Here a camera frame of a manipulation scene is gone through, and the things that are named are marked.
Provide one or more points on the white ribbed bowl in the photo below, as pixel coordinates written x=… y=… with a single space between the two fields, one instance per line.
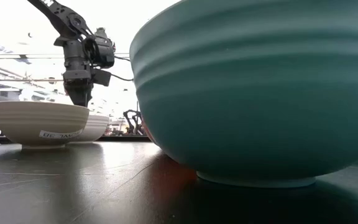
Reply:
x=96 y=127

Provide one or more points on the beige ribbed bowl with label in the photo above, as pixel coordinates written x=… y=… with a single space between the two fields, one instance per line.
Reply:
x=36 y=121

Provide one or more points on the dark green ribbed bowl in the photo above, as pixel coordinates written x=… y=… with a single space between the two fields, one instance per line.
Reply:
x=259 y=109

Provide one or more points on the dark hanging ceiling device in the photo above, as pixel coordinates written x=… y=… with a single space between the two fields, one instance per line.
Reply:
x=102 y=32

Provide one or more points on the black background robot arms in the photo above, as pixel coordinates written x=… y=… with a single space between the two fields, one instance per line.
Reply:
x=130 y=121

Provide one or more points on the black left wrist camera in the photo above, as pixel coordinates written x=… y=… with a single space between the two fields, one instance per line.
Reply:
x=101 y=77

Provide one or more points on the black table edge frame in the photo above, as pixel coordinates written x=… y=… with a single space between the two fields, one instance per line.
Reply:
x=129 y=138

